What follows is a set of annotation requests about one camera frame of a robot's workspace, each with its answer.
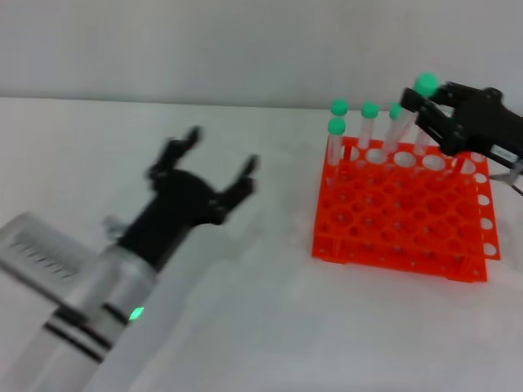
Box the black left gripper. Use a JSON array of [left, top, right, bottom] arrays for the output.
[[118, 125, 262, 273]]

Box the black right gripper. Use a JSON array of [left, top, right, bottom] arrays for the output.
[[400, 81, 523, 159]]

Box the clear test tube green cap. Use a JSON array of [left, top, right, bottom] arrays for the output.
[[326, 117, 347, 185], [384, 72, 441, 158], [329, 98, 350, 140], [413, 129, 431, 175], [383, 103, 405, 171], [355, 101, 379, 169]]

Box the orange test tube rack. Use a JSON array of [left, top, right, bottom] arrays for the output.
[[309, 136, 502, 283]]

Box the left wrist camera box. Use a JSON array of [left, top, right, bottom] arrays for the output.
[[0, 211, 105, 305]]

